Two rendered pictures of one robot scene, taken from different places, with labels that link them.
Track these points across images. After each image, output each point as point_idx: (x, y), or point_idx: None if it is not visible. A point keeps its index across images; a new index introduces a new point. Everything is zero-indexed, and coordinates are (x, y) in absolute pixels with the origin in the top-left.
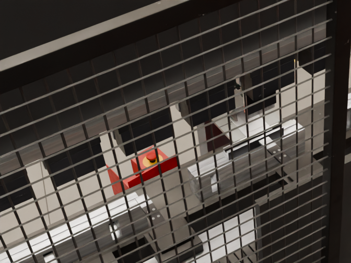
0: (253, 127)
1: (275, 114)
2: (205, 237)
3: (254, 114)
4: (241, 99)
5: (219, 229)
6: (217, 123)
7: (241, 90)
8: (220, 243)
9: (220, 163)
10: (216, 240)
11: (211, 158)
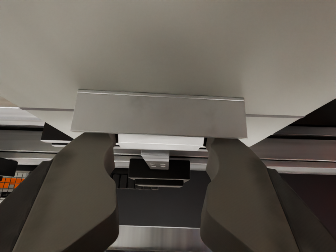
0: (158, 140)
1: (263, 137)
2: (18, 159)
3: (139, 233)
4: (296, 7)
5: (36, 160)
6: (0, 95)
7: (234, 250)
8: (38, 162)
9: (37, 121)
10: (33, 161)
11: (7, 111)
